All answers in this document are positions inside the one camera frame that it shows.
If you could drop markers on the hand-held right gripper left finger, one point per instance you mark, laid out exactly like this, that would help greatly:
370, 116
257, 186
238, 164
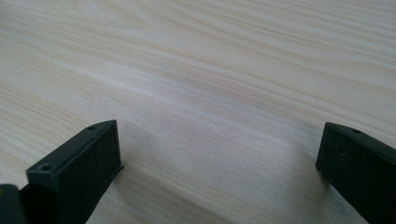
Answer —
77, 174

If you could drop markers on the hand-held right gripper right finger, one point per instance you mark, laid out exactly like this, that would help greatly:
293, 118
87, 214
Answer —
361, 168

